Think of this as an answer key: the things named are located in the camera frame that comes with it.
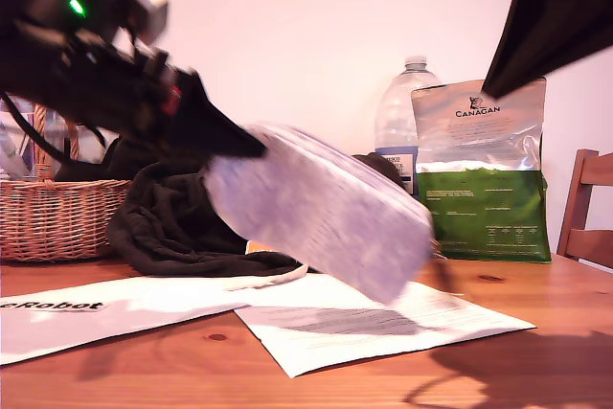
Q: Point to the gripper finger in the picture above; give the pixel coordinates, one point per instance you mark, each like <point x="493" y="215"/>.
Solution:
<point x="584" y="21"/>
<point x="522" y="21"/>
<point x="206" y="126"/>

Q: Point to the purple snakeskin zip bag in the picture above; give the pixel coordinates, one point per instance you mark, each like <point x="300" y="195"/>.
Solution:
<point x="325" y="217"/>

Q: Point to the silver green pet food bag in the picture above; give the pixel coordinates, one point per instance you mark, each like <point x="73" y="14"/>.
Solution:
<point x="483" y="217"/>

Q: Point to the dark brown beige garment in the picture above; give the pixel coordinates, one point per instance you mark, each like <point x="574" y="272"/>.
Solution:
<point x="167" y="227"/>

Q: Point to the small white capped bottle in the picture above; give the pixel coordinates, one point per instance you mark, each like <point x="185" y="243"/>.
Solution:
<point x="86" y="145"/>

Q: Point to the large clear water bottle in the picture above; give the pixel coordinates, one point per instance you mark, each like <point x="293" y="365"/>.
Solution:
<point x="395" y="112"/>

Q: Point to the woven wicker basket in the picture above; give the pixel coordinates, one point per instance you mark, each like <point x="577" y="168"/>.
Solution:
<point x="57" y="222"/>

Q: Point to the clear plastic container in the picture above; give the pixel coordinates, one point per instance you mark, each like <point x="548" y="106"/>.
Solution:
<point x="12" y="155"/>

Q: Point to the white paper sheet bold print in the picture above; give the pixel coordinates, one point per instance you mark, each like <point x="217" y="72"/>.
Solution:
<point x="120" y="318"/>

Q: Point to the wooden chair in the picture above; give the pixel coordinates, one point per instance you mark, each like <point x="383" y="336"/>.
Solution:
<point x="579" y="241"/>

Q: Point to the white paper sheet fine print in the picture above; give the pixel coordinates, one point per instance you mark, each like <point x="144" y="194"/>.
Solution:
<point x="335" y="351"/>

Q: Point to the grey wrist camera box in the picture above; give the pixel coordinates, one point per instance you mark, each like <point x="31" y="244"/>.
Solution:
<point x="146" y="4"/>

